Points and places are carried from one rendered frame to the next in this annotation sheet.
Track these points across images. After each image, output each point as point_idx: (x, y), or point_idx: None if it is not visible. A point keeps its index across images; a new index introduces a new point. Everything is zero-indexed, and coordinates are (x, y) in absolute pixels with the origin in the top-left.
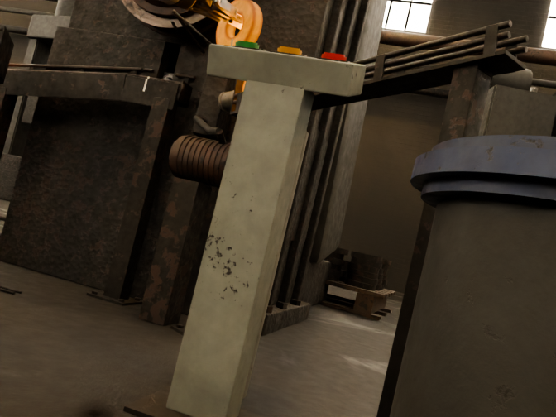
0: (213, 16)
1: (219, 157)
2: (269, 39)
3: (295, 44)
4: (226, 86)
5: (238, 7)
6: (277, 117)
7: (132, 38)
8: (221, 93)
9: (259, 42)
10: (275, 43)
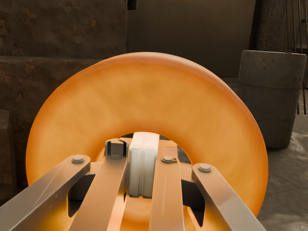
0: (71, 220)
1: None
2: (32, 10)
3: (90, 19)
4: (13, 182)
5: (153, 105)
6: None
7: None
8: (6, 201)
9: (11, 18)
10: (50, 19)
